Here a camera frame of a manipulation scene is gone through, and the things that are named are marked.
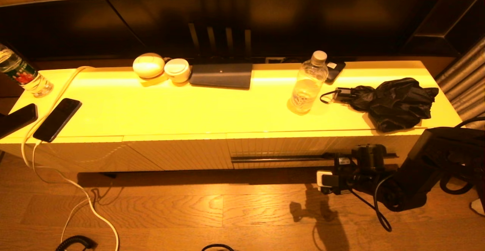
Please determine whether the white cabinet drawer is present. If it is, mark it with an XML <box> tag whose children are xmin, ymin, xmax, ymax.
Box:
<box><xmin>227</xmin><ymin>131</ymin><xmax>421</xmax><ymax>170</ymax></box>

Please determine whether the black umbrella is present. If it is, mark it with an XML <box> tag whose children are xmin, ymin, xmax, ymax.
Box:
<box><xmin>320</xmin><ymin>77</ymin><xmax>439</xmax><ymax>133</ymax></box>

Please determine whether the clear plastic water bottle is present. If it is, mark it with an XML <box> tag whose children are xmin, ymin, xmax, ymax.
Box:
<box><xmin>290</xmin><ymin>50</ymin><xmax>329</xmax><ymax>114</ymax></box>

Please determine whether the cream ribbed sideboard cabinet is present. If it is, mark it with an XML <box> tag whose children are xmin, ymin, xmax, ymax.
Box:
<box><xmin>0</xmin><ymin>60</ymin><xmax>463</xmax><ymax>179</ymax></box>

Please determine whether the small black stickered device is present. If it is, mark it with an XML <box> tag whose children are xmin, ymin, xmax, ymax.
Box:
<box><xmin>324</xmin><ymin>61</ymin><xmax>346</xmax><ymax>85</ymax></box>

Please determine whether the black television screen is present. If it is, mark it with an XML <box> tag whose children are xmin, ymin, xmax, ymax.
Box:
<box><xmin>0</xmin><ymin>0</ymin><xmax>451</xmax><ymax>63</ymax></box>

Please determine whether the dark grey antenna router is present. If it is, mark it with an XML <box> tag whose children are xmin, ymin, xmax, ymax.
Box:
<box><xmin>188</xmin><ymin>24</ymin><xmax>253</xmax><ymax>90</ymax></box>

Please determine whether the white round device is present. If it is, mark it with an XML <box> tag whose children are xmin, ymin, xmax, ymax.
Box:
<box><xmin>164</xmin><ymin>58</ymin><xmax>192</xmax><ymax>83</ymax></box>

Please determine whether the white oval device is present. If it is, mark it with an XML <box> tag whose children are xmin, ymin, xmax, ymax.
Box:
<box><xmin>132</xmin><ymin>53</ymin><xmax>166</xmax><ymax>79</ymax></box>

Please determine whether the black smartphone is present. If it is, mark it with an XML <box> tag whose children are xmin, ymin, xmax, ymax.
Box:
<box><xmin>0</xmin><ymin>103</ymin><xmax>39</xmax><ymax>140</ymax></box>
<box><xmin>33</xmin><ymin>98</ymin><xmax>83</xmax><ymax>143</ymax></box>

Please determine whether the water bottle with colourful label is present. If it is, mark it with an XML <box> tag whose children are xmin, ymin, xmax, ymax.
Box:
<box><xmin>0</xmin><ymin>43</ymin><xmax>54</xmax><ymax>98</ymax></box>

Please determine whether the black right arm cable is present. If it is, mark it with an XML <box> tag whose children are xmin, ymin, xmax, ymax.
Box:
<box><xmin>347</xmin><ymin>173</ymin><xmax>393</xmax><ymax>232</ymax></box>

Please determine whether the dark wooden wall shelf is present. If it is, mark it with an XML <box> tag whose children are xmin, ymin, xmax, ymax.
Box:
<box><xmin>402</xmin><ymin>0</ymin><xmax>485</xmax><ymax>58</ymax></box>

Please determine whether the black coiled cable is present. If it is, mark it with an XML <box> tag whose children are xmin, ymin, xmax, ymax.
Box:
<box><xmin>56</xmin><ymin>236</ymin><xmax>97</xmax><ymax>251</ymax></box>

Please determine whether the thick white charging cable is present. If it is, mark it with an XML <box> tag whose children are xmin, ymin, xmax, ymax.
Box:
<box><xmin>21</xmin><ymin>66</ymin><xmax>120</xmax><ymax>251</ymax></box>

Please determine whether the thin white charging cable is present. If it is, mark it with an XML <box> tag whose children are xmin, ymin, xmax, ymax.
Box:
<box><xmin>32</xmin><ymin>141</ymin><xmax>91</xmax><ymax>244</ymax></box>

